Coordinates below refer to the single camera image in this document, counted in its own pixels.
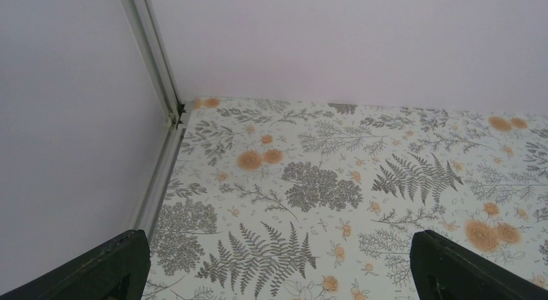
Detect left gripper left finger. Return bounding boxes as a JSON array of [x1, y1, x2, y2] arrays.
[[1, 230, 151, 299]]

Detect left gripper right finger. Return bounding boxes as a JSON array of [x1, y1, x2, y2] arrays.
[[410, 230, 547, 300]]

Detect floral patterned table mat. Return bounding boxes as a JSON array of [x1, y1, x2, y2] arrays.
[[142, 97, 547, 299]]

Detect aluminium rail frame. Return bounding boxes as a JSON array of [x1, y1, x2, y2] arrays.
[[127, 101, 195, 238]]

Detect left aluminium corner post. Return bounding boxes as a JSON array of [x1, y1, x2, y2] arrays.
[[120, 0, 184, 126]]

